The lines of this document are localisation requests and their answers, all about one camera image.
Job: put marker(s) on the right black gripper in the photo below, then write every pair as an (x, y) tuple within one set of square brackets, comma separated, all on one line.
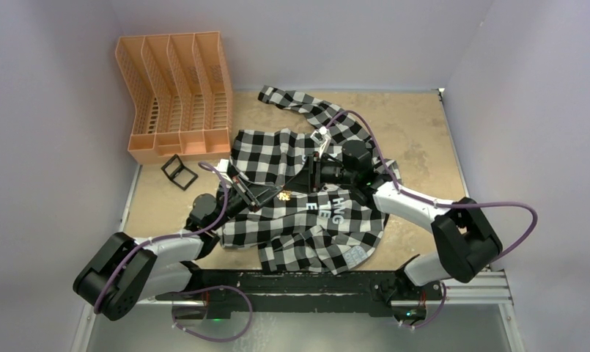
[(309, 177)]

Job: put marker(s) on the black aluminium mounting rail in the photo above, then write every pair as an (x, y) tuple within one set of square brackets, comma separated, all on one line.
[(217, 293)]

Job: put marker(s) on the black white plaid shirt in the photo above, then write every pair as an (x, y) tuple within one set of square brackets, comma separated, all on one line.
[(325, 231)]

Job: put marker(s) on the gold glitter brooch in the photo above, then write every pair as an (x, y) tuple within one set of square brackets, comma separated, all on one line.
[(284, 196)]

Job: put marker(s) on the orange plastic file organizer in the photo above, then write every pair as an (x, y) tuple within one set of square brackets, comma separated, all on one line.
[(182, 94)]

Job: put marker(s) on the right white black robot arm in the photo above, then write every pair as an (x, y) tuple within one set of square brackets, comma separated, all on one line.
[(465, 241)]

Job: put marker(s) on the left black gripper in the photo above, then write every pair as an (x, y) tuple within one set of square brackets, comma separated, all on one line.
[(255, 194)]

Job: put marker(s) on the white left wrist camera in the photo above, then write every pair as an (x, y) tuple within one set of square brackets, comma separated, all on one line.
[(223, 167)]

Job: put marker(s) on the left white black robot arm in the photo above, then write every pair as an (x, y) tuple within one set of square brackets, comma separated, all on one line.
[(125, 271)]

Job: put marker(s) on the small black frame stand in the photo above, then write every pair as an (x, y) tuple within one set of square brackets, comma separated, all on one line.
[(178, 173)]

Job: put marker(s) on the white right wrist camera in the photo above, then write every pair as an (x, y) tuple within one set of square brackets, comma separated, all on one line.
[(321, 137)]

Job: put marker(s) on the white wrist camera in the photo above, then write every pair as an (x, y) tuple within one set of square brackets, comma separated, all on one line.
[(223, 167), (321, 137)]

